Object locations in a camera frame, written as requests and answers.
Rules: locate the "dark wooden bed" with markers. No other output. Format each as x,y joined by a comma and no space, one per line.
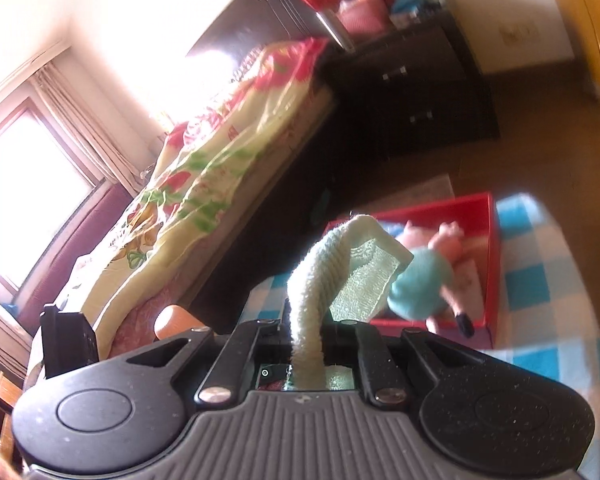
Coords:
280,195

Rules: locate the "pink fabric bag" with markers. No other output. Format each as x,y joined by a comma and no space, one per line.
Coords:
365,12

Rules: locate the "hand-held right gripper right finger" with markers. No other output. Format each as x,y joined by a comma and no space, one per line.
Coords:
365,355

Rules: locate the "brown wooden chair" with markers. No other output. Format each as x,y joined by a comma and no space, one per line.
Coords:
2,410

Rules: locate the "pink pig plush toy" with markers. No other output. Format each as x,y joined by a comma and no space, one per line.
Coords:
420,275

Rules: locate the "beige curtain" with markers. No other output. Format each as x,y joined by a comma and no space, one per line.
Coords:
90,120

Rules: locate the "bright window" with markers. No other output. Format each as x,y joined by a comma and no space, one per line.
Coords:
25,185

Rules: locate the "blue checkered tablecloth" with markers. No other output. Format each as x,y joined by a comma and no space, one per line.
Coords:
530,285

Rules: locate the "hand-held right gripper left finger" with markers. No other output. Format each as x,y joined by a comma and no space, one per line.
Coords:
230,360

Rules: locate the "dark wooden nightstand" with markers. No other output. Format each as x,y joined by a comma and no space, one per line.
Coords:
405,100

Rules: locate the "light green towel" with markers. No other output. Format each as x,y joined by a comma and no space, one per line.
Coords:
310,290

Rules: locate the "orange ribbed board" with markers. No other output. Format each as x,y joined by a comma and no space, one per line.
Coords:
175,322

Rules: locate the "white wall outlet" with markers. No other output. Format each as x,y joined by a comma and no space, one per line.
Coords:
516,33

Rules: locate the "red cardboard box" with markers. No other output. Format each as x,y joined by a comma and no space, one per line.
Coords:
492,260

